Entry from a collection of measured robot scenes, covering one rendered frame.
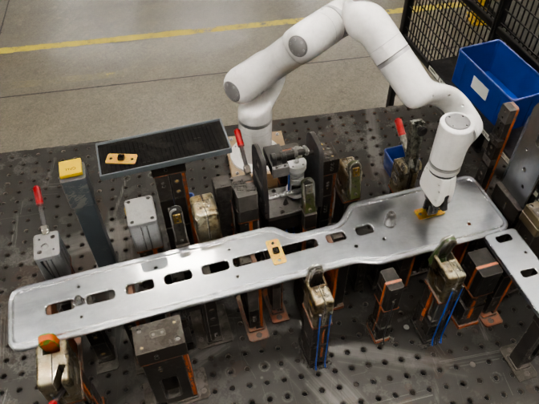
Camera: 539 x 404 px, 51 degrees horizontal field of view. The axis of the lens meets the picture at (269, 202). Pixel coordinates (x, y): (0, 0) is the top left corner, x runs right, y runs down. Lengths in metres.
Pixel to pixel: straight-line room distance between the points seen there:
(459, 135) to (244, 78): 0.69
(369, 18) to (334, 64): 2.55
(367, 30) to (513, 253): 0.72
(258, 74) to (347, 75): 2.16
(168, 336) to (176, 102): 2.46
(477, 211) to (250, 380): 0.82
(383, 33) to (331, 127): 1.02
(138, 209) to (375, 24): 0.77
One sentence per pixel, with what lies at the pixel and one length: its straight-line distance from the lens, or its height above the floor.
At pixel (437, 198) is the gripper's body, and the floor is 1.12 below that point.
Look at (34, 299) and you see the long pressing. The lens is 1.59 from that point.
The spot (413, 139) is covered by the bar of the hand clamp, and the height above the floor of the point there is 1.17.
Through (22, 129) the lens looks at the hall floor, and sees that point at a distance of 3.76.
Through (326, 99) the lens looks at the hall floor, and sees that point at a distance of 3.65.
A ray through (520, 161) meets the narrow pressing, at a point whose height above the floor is 1.12.
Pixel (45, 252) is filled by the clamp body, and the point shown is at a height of 1.06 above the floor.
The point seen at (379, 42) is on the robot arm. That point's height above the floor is 1.49.
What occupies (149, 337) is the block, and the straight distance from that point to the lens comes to 1.41.
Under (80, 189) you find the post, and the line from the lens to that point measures 1.65.
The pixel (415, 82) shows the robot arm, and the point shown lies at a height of 1.42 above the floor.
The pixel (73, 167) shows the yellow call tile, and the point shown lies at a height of 1.16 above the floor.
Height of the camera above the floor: 2.24
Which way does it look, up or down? 48 degrees down
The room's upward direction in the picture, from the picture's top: 1 degrees counter-clockwise
